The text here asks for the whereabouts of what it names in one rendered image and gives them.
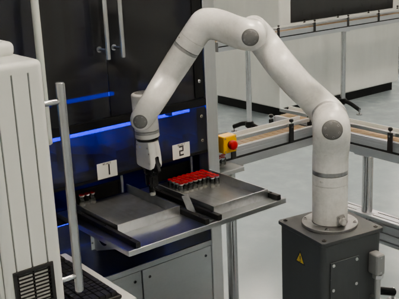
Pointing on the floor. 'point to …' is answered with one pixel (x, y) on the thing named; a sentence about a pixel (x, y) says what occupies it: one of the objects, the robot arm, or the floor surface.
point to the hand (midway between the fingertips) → (151, 180)
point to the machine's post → (212, 164)
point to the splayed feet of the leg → (388, 292)
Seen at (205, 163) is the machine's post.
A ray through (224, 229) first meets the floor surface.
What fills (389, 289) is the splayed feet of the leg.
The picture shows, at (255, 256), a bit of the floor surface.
